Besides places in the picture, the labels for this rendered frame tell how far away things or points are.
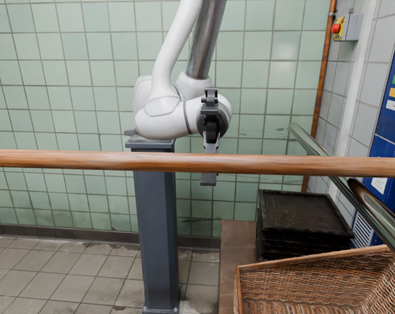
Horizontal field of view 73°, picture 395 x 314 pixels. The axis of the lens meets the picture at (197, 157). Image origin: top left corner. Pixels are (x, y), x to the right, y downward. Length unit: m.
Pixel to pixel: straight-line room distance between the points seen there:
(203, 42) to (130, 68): 0.72
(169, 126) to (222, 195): 1.16
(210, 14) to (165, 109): 0.45
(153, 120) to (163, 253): 0.83
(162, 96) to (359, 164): 0.53
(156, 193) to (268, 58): 0.97
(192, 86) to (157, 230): 0.70
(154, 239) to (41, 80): 1.23
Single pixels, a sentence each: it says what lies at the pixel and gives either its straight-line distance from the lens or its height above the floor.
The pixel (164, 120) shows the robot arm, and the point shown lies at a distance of 0.77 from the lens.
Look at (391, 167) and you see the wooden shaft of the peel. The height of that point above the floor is 1.20.
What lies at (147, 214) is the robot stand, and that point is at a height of 0.65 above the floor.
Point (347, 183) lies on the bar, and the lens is 0.45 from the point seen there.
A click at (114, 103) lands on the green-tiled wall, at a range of 1.79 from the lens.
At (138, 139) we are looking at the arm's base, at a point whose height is 1.01.
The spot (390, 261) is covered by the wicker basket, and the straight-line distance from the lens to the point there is 1.00.
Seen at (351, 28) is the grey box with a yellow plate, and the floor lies 1.46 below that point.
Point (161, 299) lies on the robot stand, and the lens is 1.66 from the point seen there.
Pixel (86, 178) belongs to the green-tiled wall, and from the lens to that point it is 2.05.
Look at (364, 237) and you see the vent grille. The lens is 1.17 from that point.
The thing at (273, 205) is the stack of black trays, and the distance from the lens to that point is 1.09.
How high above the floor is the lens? 1.34
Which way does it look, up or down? 21 degrees down
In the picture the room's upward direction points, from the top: straight up
